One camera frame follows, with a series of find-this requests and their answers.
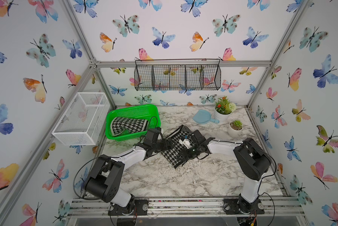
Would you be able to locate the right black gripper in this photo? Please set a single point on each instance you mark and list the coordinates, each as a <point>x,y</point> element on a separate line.
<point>184,155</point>

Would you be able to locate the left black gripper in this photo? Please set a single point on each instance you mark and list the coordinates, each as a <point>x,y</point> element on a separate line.
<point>164,146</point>

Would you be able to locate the black white knitted scarf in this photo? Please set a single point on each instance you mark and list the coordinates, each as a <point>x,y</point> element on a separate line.
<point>119,125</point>

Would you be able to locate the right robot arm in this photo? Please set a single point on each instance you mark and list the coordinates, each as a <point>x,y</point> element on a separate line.
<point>253,161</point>

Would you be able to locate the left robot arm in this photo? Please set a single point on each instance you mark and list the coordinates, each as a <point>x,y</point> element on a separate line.
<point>104,179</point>

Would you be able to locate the green plastic basket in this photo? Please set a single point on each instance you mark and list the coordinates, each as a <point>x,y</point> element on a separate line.
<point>148,112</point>

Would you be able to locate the light blue plastic scoop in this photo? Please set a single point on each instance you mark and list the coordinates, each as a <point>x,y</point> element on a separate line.
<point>203,117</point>

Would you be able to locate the succulent in white pot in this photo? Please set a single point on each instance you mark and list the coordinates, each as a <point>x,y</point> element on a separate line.
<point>235,128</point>

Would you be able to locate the flower plant in white pot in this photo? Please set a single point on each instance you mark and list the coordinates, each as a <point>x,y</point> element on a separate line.
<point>223,108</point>

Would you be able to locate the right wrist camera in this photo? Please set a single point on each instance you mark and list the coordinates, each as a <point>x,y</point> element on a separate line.
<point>185,142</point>

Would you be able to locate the black wire wall basket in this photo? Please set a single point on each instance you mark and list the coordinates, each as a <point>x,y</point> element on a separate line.
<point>177,74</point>

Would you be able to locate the white wire mesh basket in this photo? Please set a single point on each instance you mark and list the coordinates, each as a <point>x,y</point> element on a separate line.
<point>83,120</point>

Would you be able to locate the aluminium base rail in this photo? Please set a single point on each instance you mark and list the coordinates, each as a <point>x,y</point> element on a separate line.
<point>188,207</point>

